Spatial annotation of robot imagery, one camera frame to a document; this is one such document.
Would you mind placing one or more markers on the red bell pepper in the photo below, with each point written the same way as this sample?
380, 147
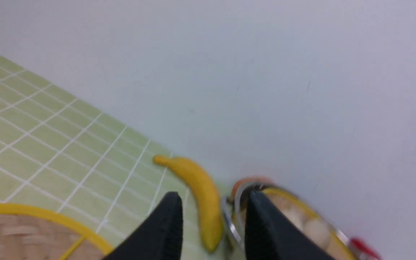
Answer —
361, 250

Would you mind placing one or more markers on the yellow bamboo steamer lid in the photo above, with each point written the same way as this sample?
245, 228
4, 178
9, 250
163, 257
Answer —
32, 233

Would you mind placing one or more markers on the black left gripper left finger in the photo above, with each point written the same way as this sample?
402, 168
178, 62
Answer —
159, 237

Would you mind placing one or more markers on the orange fruit behind pot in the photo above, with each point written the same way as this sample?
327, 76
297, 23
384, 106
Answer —
251, 179

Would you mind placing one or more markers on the yellow banana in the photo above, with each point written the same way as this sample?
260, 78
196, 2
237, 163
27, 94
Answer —
206, 195

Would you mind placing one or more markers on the stainless steel pot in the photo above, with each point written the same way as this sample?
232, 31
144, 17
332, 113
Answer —
234, 213

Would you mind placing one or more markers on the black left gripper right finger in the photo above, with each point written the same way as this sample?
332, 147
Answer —
269, 235

